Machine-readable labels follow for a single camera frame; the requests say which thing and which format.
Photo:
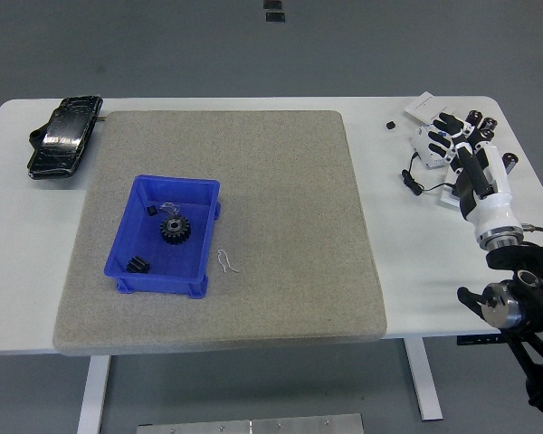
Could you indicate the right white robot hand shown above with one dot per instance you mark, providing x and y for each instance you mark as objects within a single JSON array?
[{"x": 493, "y": 199}]

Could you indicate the large black gear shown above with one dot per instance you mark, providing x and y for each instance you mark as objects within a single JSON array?
[{"x": 175, "y": 228}]

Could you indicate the small black toothed part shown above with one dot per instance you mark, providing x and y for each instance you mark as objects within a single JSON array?
[{"x": 138, "y": 265}]

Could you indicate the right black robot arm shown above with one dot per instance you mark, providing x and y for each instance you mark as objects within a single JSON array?
[{"x": 525, "y": 280}]

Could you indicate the small black cube nut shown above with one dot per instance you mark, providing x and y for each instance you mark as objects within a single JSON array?
[
  {"x": 151, "y": 209},
  {"x": 391, "y": 124}
]

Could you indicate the blue plastic box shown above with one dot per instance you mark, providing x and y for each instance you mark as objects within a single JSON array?
[{"x": 181, "y": 257}]

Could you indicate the white circuit breaker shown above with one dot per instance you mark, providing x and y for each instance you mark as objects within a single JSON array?
[{"x": 421, "y": 147}]

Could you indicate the black table control panel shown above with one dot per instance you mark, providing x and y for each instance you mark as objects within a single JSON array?
[{"x": 477, "y": 340}]

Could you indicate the white table leg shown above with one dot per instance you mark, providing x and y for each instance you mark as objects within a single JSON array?
[
  {"x": 423, "y": 380},
  {"x": 92, "y": 393}
]

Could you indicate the grey-brown mat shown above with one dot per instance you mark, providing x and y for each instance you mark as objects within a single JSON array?
[{"x": 253, "y": 158}]

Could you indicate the black floor plate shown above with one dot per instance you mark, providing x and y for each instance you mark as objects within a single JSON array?
[
  {"x": 275, "y": 17},
  {"x": 273, "y": 3}
]

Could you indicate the clear plastic scrap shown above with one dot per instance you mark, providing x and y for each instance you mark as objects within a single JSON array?
[{"x": 171, "y": 207}]

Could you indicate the black wrapped device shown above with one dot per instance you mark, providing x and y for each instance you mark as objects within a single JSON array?
[{"x": 63, "y": 135}]

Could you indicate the white switch plate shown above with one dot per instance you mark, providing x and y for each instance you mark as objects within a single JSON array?
[{"x": 427, "y": 106}]

